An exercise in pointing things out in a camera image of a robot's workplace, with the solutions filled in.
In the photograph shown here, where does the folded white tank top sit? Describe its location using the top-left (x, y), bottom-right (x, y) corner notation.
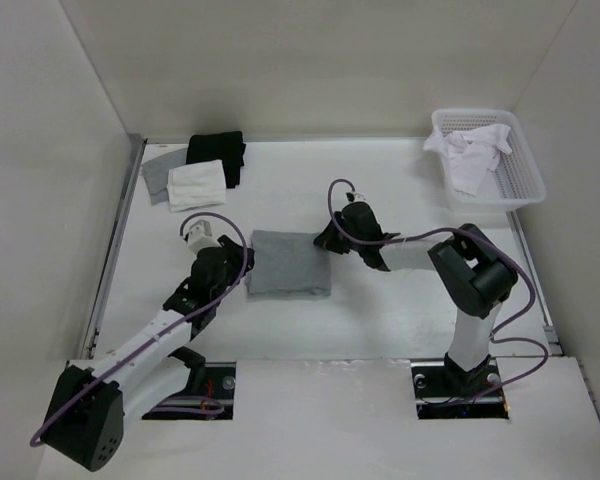
top-left (167, 160), bottom-right (227, 213)

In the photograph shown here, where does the left metal table rail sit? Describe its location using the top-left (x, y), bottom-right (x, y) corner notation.
top-left (78, 133), bottom-right (147, 359)

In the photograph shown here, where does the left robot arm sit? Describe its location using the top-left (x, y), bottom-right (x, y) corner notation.
top-left (31, 235), bottom-right (255, 472)

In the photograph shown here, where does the white plastic laundry basket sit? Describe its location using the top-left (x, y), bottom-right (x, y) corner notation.
top-left (431, 108), bottom-right (546, 213)

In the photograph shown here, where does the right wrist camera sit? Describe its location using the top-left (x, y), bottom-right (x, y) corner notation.
top-left (346, 191), bottom-right (367, 204)

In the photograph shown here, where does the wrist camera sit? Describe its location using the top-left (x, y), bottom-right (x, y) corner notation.
top-left (346, 191), bottom-right (367, 204)
top-left (183, 219), bottom-right (220, 255)

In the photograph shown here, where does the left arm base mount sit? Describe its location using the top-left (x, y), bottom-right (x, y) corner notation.
top-left (142, 363), bottom-right (237, 421)

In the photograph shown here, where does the folded grey tank top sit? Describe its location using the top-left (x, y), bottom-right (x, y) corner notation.
top-left (141, 149), bottom-right (186, 205)

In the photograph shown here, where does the metal table rail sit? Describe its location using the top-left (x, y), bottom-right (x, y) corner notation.
top-left (78, 133), bottom-right (147, 359)
top-left (507, 211), bottom-right (564, 356)

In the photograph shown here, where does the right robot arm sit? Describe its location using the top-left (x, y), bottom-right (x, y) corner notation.
top-left (313, 201), bottom-right (518, 396)

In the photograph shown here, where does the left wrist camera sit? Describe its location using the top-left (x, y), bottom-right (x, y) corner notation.
top-left (183, 219), bottom-right (220, 255)

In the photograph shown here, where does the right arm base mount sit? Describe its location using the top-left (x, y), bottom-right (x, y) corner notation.
top-left (411, 360), bottom-right (509, 420)

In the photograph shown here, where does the grey tank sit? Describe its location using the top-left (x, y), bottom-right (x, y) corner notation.
top-left (141, 149), bottom-right (186, 205)
top-left (246, 230), bottom-right (332, 300)

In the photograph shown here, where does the right metal table rail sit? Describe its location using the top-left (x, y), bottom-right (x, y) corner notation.
top-left (507, 211), bottom-right (564, 356)

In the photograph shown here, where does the white tank top in basket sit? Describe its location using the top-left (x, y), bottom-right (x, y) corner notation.
top-left (423, 124), bottom-right (512, 196)

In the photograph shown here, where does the folded black tank top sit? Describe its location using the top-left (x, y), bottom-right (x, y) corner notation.
top-left (186, 131), bottom-right (246, 189)

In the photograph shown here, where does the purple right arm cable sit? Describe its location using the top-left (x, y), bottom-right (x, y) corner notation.
top-left (326, 178), bottom-right (551, 404)

